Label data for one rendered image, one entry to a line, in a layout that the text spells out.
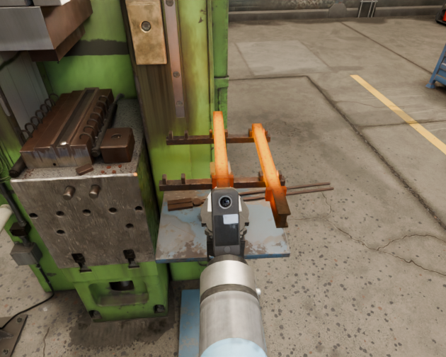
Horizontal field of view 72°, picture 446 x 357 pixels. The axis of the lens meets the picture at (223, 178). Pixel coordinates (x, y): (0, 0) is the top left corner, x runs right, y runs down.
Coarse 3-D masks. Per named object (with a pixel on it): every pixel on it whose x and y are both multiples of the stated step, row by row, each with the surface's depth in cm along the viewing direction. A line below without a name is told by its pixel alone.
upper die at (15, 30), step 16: (80, 0) 96; (0, 16) 71; (16, 16) 71; (32, 16) 71; (48, 16) 74; (64, 16) 84; (80, 16) 96; (0, 32) 73; (16, 32) 73; (32, 32) 73; (48, 32) 74; (64, 32) 83; (0, 48) 75; (16, 48) 75; (32, 48) 76; (48, 48) 76
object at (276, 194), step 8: (256, 128) 93; (256, 136) 90; (264, 136) 90; (256, 144) 88; (264, 144) 86; (264, 152) 83; (264, 160) 80; (272, 160) 80; (264, 168) 78; (272, 168) 78; (264, 176) 78; (272, 176) 75; (272, 184) 73; (272, 192) 70; (280, 192) 69; (272, 200) 72; (280, 200) 67; (272, 208) 71; (280, 208) 65; (288, 208) 65; (280, 216) 65; (280, 224) 66
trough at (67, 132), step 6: (90, 90) 124; (84, 96) 121; (90, 96) 122; (84, 102) 118; (78, 108) 113; (72, 114) 108; (78, 114) 110; (72, 120) 107; (66, 126) 102; (72, 126) 104; (60, 132) 98; (66, 132) 100; (60, 138) 97; (66, 138) 98; (54, 144) 93; (60, 144) 95
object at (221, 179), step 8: (216, 112) 95; (216, 120) 90; (216, 128) 86; (216, 136) 83; (224, 136) 83; (216, 144) 79; (224, 144) 79; (216, 152) 76; (224, 152) 76; (216, 160) 73; (224, 160) 73; (216, 168) 70; (224, 168) 70; (216, 176) 67; (224, 176) 67; (232, 176) 67; (216, 184) 67; (224, 184) 65; (232, 184) 67
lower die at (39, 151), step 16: (64, 96) 123; (80, 96) 118; (96, 96) 120; (112, 96) 127; (48, 112) 113; (64, 112) 111; (96, 112) 110; (48, 128) 102; (80, 128) 101; (96, 128) 105; (32, 144) 96; (48, 144) 94; (80, 144) 94; (32, 160) 96; (48, 160) 96; (64, 160) 97; (80, 160) 97
